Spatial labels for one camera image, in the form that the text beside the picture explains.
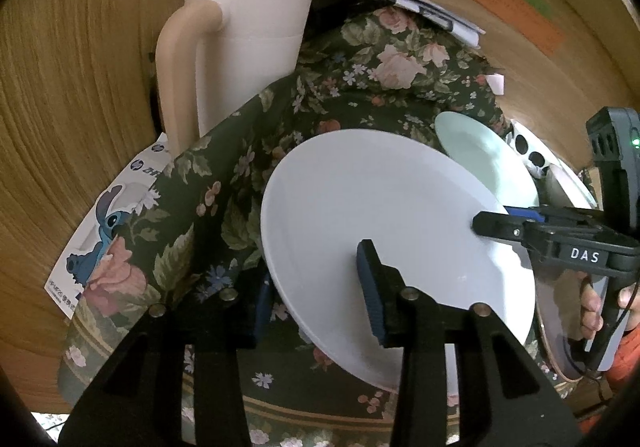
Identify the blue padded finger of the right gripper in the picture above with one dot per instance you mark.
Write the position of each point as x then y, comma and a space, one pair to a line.
498, 226
530, 214

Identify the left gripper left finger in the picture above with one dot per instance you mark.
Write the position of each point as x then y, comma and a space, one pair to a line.
136, 397

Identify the mint green plate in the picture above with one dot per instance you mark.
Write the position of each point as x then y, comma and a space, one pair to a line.
483, 153

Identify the dark purple plate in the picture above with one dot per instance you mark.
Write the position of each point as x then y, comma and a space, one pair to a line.
558, 318

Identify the person right hand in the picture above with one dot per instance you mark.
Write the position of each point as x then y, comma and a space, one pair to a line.
590, 308

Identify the small white box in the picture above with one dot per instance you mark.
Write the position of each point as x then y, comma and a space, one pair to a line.
496, 83

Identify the floral dark tablecloth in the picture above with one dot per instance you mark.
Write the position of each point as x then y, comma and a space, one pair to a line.
382, 70

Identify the stitch cartoon sheet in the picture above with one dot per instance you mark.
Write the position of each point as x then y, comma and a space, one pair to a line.
129, 193

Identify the orange sticky note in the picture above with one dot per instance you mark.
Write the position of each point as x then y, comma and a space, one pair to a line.
519, 14

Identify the pink jug with handle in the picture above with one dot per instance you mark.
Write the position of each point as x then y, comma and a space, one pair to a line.
213, 55

